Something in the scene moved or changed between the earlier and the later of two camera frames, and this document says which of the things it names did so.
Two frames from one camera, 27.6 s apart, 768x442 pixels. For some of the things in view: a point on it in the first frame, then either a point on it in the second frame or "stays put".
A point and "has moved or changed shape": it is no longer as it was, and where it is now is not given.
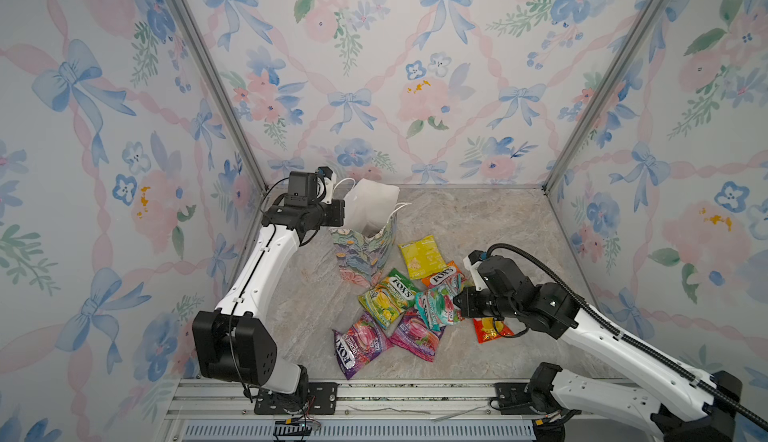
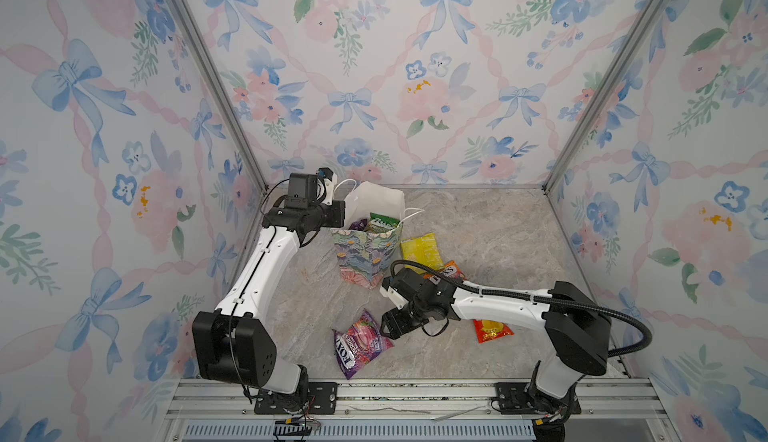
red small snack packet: (485, 329) stays put
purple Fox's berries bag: (413, 335) to (359, 225)
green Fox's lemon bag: (386, 303) has moved or changed shape
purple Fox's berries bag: (359, 344) stays put
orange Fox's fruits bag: (450, 279) stays put
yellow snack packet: (422, 257) stays put
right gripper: (467, 308) to (393, 327)
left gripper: (337, 208) stays put
